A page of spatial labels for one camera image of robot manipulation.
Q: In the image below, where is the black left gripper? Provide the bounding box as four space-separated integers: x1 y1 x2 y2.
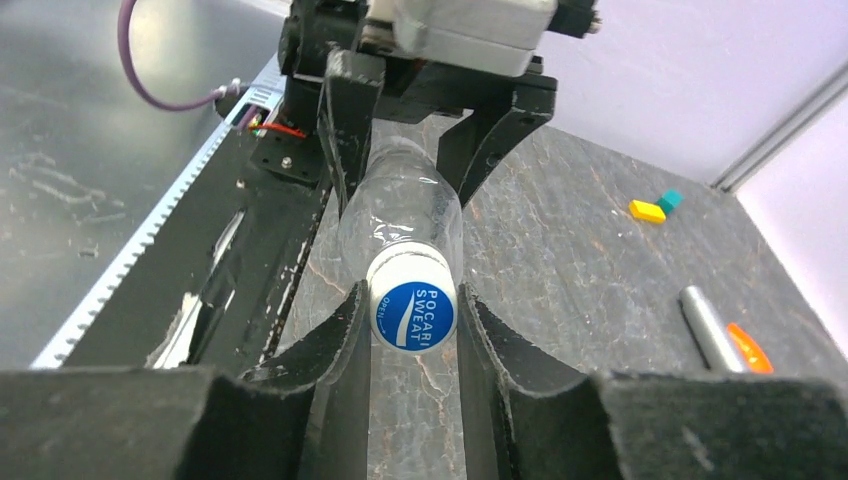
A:
278 1 557 213

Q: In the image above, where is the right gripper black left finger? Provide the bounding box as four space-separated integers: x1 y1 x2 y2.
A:
1 282 370 479

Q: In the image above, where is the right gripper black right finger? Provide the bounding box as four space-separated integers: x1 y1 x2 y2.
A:
457 284 847 479

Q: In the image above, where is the clear bottle with blue-white cap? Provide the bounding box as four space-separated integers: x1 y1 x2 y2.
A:
337 136 464 284

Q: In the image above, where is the blue-white cap of bottle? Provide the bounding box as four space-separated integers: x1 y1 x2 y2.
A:
366 241 457 355

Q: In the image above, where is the silver microphone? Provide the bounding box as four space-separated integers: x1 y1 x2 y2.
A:
678 285 749 374

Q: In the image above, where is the orange curved pipe piece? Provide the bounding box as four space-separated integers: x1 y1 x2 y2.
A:
726 323 774 374

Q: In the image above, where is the yellow rectangular block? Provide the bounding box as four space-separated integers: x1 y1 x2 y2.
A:
628 200 667 224

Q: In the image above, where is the teal rectangular block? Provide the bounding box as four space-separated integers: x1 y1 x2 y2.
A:
656 189 684 216

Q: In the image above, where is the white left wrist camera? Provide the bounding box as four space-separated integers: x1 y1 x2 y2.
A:
360 0 558 77

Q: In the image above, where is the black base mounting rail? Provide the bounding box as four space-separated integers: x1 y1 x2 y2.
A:
56 132 332 377

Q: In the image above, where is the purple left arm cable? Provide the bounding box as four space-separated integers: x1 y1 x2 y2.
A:
117 0 243 113

